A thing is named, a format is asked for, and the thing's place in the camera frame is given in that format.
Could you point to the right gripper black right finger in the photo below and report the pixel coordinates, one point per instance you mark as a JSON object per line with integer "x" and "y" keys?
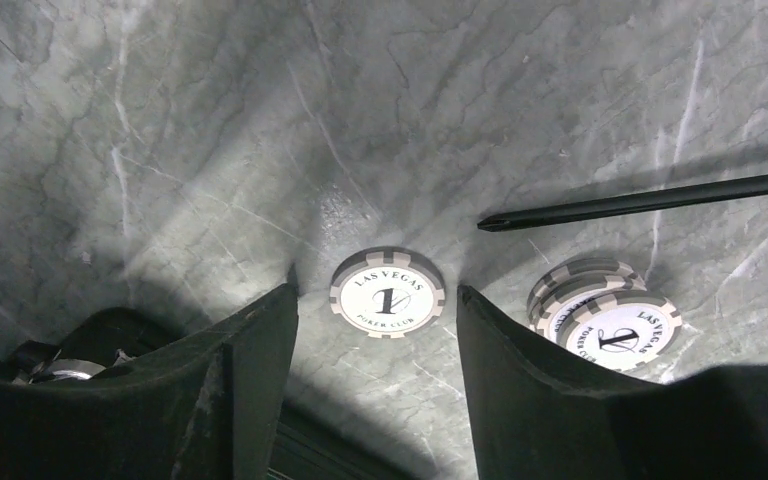
{"x": 537, "y": 411}

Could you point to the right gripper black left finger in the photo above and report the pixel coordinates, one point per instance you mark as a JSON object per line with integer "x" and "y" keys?
{"x": 203, "y": 407}

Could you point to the white poker chip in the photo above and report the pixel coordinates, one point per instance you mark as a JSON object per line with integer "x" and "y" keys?
{"x": 387, "y": 292}
{"x": 621, "y": 330}
{"x": 558, "y": 293}

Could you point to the orange handled screwdriver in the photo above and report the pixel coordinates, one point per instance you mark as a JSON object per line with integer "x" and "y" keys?
{"x": 707, "y": 193}

